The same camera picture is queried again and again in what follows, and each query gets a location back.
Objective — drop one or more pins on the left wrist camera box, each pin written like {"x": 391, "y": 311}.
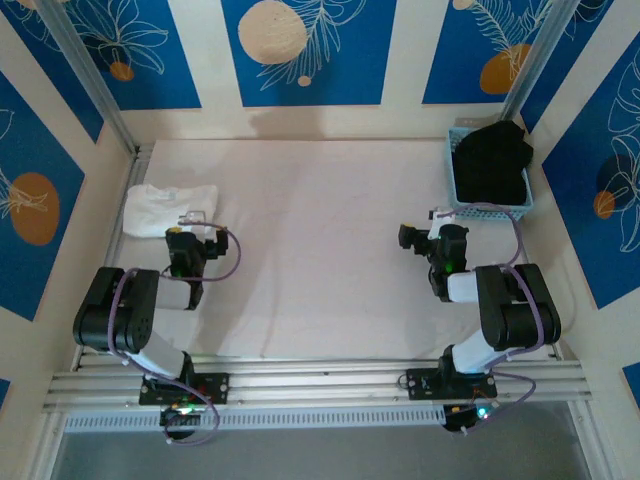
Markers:
{"x": 197, "y": 225}

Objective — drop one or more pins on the light blue plastic basket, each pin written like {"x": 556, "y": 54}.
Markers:
{"x": 492, "y": 214}

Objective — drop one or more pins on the wide aluminium frame rail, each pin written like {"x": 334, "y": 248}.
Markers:
{"x": 325, "y": 385}

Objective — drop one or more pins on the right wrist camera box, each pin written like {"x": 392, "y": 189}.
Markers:
{"x": 442, "y": 217}

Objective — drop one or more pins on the folded white t-shirt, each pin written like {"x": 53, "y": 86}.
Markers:
{"x": 165, "y": 205}

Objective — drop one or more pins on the black printed t-shirt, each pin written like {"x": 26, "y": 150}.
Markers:
{"x": 492, "y": 165}

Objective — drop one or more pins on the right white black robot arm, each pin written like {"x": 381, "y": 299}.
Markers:
{"x": 520, "y": 310}

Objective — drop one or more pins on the left aluminium frame post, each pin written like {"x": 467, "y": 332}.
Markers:
{"x": 85, "y": 65}

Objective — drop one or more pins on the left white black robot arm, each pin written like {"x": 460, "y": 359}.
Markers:
{"x": 112, "y": 310}

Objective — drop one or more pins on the right aluminium frame post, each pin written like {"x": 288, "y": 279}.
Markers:
{"x": 542, "y": 50}

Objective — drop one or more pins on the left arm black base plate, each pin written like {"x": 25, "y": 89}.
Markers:
{"x": 215, "y": 387}

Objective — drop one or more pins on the aluminium frame post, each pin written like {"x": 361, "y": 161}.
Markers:
{"x": 85, "y": 65}
{"x": 542, "y": 50}

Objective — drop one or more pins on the white table cover sheet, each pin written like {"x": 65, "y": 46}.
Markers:
{"x": 320, "y": 240}

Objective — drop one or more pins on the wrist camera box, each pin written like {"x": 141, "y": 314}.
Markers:
{"x": 197, "y": 225}
{"x": 442, "y": 217}

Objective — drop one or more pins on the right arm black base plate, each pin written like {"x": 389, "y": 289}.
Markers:
{"x": 420, "y": 382}

